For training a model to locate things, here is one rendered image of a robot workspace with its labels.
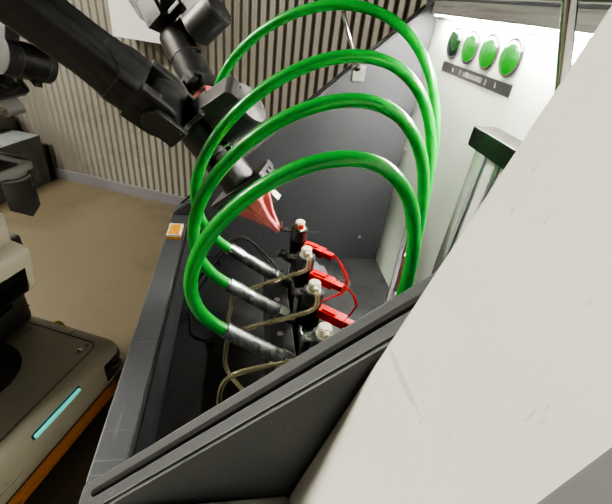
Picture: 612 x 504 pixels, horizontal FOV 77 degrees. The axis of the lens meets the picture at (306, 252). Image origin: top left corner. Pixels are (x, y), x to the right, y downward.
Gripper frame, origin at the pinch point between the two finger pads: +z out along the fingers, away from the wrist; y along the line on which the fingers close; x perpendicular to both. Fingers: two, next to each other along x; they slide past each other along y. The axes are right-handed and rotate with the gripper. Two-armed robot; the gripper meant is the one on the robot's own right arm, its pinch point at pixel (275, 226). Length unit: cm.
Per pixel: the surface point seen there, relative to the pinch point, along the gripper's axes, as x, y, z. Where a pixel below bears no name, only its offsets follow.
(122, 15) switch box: 185, -80, -94
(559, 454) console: -45, 25, 0
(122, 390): -23.6, -22.1, 1.1
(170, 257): 7.5, -26.4, -3.7
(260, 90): -10.0, 14.0, -17.6
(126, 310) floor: 85, -136, 23
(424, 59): 5.3, 31.1, -7.7
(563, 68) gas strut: -28.5, 34.8, -8.0
